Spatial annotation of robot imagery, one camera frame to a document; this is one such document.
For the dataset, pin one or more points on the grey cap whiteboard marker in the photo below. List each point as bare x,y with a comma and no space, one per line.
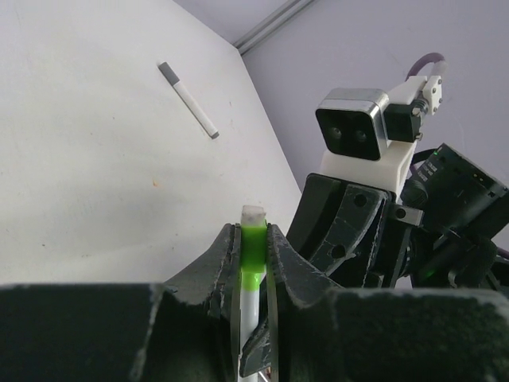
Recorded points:
176,83

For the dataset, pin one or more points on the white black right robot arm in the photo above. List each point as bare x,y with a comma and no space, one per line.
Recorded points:
446,167

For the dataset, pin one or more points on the lime green marker cap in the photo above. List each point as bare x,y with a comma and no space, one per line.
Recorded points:
253,246

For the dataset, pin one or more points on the white lime-tipped marker body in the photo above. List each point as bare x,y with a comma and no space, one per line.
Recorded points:
249,315

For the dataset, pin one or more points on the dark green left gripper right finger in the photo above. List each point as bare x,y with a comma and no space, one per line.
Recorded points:
320,331

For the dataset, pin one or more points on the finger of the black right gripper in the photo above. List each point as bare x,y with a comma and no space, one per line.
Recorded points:
314,232
353,238

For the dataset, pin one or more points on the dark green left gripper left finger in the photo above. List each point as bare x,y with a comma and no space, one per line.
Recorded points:
184,329

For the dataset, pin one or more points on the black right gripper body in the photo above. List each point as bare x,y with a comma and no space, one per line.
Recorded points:
448,248

